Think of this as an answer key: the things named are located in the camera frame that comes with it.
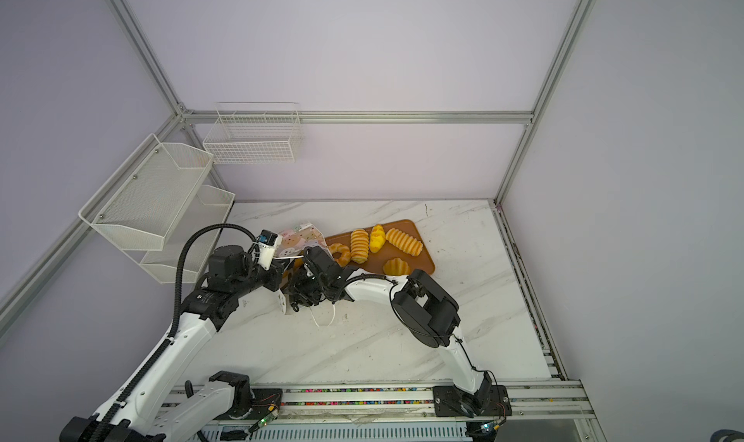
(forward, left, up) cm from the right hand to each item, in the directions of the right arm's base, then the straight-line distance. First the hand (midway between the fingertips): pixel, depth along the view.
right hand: (278, 295), depth 81 cm
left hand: (+6, -3, +9) cm, 11 cm away
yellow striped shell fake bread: (+15, -34, -7) cm, 38 cm away
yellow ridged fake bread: (+24, -21, -8) cm, 33 cm away
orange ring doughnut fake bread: (+21, -16, -9) cm, 28 cm away
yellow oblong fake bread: (+28, -27, -8) cm, 40 cm away
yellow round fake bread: (+26, -37, -9) cm, 46 cm away
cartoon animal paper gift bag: (+16, -2, +3) cm, 16 cm away
